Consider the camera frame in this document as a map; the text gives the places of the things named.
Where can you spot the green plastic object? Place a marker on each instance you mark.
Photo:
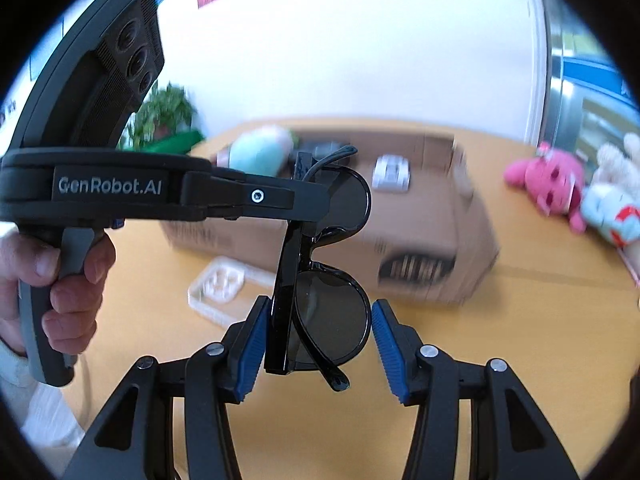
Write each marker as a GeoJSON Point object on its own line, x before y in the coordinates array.
{"type": "Point", "coordinates": [175, 141]}

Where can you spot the pink plush bear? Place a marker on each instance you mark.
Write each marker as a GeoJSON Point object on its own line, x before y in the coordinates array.
{"type": "Point", "coordinates": [545, 185]}

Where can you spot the potted green plant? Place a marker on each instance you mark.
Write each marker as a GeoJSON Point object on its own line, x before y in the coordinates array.
{"type": "Point", "coordinates": [162, 110]}

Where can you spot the metal window frame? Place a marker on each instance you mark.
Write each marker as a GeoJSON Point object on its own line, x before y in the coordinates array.
{"type": "Point", "coordinates": [575, 85]}

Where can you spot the person's left forearm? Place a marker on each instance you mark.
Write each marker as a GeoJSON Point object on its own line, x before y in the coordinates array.
{"type": "Point", "coordinates": [35, 410]}

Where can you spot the cardboard box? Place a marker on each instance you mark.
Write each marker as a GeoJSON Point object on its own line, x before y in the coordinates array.
{"type": "Point", "coordinates": [425, 240]}

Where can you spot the white plush toy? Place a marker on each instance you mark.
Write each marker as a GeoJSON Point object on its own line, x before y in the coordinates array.
{"type": "Point", "coordinates": [632, 267]}

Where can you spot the blue and red plush toy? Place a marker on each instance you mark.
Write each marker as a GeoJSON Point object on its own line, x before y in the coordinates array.
{"type": "Point", "coordinates": [607, 215]}

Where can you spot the person's left hand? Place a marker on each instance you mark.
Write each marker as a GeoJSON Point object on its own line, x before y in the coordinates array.
{"type": "Point", "coordinates": [75, 310]}

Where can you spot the black sunglasses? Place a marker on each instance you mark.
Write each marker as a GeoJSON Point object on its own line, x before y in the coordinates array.
{"type": "Point", "coordinates": [325, 320]}

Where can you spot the clear plastic tray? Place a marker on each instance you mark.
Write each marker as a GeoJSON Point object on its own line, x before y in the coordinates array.
{"type": "Point", "coordinates": [220, 285]}

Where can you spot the wooden desktop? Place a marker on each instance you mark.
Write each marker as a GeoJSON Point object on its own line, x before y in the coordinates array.
{"type": "Point", "coordinates": [500, 340]}

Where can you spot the cream fluffy plush toy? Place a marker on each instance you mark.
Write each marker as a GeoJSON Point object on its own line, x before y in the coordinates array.
{"type": "Point", "coordinates": [617, 160]}

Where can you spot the green plush toy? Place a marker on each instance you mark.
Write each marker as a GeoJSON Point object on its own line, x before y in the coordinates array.
{"type": "Point", "coordinates": [255, 150]}

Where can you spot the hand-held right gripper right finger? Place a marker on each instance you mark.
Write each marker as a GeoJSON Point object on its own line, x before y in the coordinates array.
{"type": "Point", "coordinates": [387, 360]}

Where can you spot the white item in box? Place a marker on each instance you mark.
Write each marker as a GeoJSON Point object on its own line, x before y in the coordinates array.
{"type": "Point", "coordinates": [392, 172]}

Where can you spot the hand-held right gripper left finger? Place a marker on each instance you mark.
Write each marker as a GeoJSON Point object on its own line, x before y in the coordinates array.
{"type": "Point", "coordinates": [252, 355]}

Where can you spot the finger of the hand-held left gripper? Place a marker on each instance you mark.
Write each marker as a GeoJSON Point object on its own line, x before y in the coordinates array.
{"type": "Point", "coordinates": [260, 195]}
{"type": "Point", "coordinates": [302, 165]}

